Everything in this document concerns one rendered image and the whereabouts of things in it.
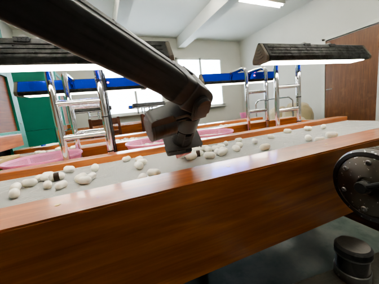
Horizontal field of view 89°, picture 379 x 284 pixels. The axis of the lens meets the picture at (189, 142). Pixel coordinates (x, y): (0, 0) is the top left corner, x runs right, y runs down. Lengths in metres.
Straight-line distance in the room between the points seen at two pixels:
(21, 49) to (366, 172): 0.77
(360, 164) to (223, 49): 6.82
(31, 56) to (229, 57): 6.82
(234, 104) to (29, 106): 5.69
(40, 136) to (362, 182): 3.33
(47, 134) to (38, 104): 0.42
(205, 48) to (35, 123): 5.11
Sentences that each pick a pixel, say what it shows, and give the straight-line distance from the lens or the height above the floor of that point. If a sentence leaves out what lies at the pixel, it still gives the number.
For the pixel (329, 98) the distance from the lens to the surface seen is 5.35.
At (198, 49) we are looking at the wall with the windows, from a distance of 6.67.
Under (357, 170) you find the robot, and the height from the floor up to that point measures 0.76.
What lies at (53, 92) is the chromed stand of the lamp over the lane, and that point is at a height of 1.00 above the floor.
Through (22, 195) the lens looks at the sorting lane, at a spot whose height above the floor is 0.74.
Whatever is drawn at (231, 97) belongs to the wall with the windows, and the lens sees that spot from 7.04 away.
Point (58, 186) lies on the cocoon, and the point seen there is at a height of 0.75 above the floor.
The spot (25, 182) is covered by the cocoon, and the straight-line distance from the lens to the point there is 0.65.
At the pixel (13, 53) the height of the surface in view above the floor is 1.07.
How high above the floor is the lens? 0.89
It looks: 9 degrees down
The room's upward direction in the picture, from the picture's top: 6 degrees counter-clockwise
